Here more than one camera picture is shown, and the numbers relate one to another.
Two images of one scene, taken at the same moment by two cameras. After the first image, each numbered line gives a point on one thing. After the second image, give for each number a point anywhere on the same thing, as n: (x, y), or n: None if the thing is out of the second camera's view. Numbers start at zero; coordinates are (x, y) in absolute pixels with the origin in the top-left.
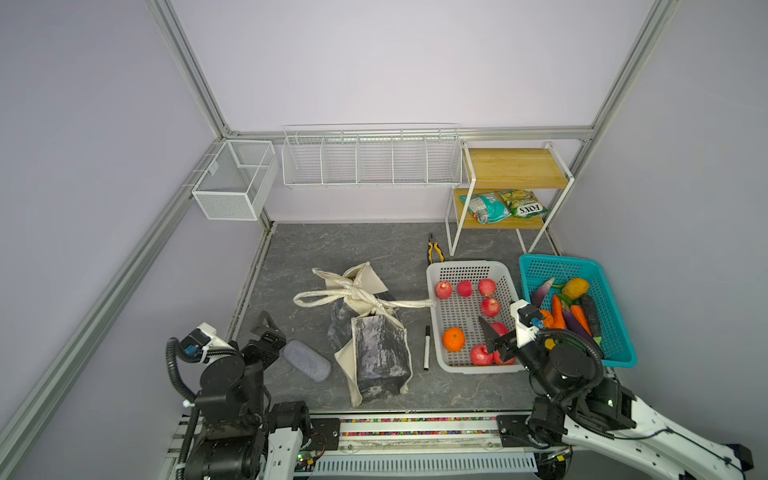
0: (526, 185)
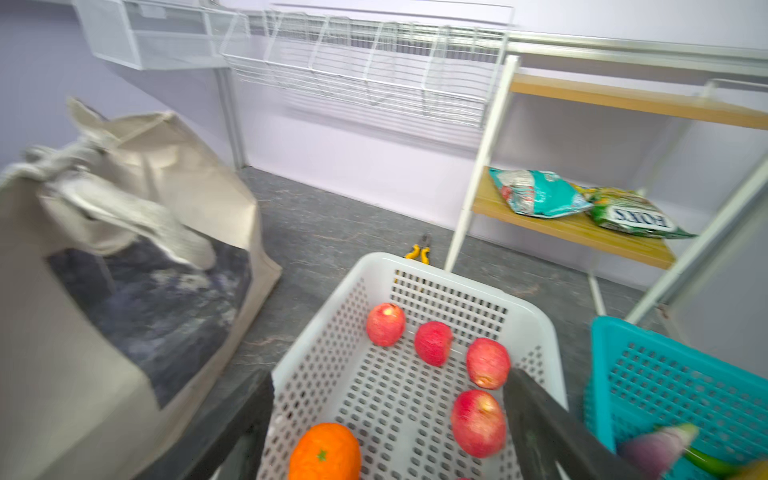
0: (741, 103)
